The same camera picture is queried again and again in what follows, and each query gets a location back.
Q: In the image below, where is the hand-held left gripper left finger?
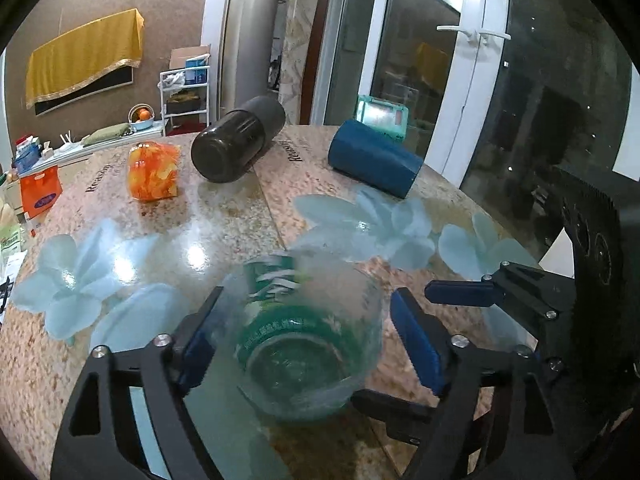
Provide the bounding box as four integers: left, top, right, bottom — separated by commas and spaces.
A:
50, 286, 226, 480

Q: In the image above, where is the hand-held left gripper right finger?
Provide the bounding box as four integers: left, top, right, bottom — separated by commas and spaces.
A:
390, 287, 576, 480

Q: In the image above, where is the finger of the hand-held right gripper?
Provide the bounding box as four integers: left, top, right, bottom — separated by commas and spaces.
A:
425, 261, 577, 346
350, 387, 438, 445

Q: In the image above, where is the clear glass cup green label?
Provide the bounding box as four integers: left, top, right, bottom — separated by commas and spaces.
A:
220, 254, 384, 427

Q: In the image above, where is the blue cup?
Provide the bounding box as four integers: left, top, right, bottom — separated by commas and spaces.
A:
327, 119, 425, 200

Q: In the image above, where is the teal plastic box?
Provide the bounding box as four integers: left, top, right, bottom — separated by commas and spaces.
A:
356, 94, 410, 142

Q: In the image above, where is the black thermos bottle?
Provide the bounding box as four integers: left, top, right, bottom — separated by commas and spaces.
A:
191, 96, 287, 184

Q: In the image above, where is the orange plastic bag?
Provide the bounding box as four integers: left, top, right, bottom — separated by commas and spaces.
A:
20, 165, 64, 220

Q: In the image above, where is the green cushion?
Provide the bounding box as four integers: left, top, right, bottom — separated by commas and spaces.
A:
82, 122, 134, 147

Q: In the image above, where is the bowl of fruit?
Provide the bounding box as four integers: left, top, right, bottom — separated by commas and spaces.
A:
128, 103, 155, 129

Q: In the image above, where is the white shelf rack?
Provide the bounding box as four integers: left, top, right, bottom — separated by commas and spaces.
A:
159, 52, 212, 137

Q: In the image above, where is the black board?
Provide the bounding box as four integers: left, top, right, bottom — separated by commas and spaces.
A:
35, 66, 135, 117

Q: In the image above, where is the cardboard box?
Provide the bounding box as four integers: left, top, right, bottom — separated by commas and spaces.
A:
169, 45, 212, 72

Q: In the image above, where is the yellow cloth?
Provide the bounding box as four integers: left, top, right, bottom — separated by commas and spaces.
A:
25, 8, 146, 111

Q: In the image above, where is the grey metal pipe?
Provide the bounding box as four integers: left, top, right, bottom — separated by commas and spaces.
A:
234, 0, 296, 107

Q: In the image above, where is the white window handle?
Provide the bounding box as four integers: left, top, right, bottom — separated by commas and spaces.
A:
436, 23, 512, 47

